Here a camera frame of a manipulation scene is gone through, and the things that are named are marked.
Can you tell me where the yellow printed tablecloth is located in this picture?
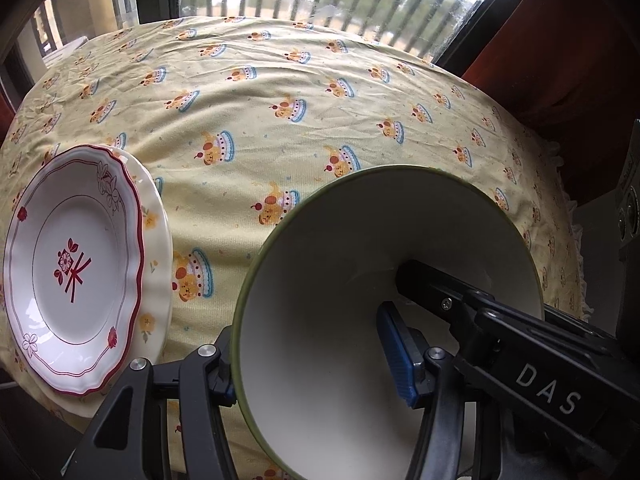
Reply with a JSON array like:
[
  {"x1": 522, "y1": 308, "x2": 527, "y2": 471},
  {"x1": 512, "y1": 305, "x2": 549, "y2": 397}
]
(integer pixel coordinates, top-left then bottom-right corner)
[{"x1": 0, "y1": 15, "x2": 586, "y2": 480}]

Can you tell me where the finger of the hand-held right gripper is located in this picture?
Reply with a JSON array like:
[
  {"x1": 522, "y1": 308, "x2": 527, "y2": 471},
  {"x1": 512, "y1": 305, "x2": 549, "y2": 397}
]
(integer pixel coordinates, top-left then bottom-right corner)
[{"x1": 395, "y1": 260, "x2": 501, "y2": 356}]

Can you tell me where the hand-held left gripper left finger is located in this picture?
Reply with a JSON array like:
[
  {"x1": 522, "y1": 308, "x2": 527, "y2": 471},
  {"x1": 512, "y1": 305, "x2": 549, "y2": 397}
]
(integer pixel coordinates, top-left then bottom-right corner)
[{"x1": 60, "y1": 325, "x2": 240, "y2": 480}]

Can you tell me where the small white line-rimmed plate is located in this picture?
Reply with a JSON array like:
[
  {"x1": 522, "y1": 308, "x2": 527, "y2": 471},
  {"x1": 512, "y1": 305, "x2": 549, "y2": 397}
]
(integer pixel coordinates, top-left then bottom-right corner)
[{"x1": 2, "y1": 145, "x2": 146, "y2": 396}]

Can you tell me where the red curtain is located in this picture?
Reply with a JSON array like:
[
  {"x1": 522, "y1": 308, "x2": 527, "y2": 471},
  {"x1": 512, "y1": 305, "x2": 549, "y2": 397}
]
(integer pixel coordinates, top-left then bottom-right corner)
[{"x1": 462, "y1": 0, "x2": 640, "y2": 206}]

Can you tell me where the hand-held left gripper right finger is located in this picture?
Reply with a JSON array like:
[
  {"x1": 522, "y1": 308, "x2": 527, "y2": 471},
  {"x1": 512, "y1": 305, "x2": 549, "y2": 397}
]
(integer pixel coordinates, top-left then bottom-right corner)
[{"x1": 376, "y1": 302, "x2": 506, "y2": 480}]

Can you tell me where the beige floral ceramic bowl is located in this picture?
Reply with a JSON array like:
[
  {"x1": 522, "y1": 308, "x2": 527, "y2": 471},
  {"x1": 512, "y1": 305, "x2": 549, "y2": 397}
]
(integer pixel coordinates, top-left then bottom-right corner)
[{"x1": 231, "y1": 164, "x2": 546, "y2": 480}]

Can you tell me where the white beaded ruffled-rim plate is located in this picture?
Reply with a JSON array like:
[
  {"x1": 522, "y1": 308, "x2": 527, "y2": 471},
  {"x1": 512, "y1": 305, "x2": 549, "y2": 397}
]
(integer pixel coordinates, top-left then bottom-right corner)
[{"x1": 30, "y1": 146, "x2": 175, "y2": 418}]

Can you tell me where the white plastic stool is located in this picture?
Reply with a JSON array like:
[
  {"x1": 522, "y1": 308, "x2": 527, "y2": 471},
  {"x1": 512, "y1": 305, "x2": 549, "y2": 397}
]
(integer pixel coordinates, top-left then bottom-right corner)
[{"x1": 42, "y1": 35, "x2": 91, "y2": 68}]

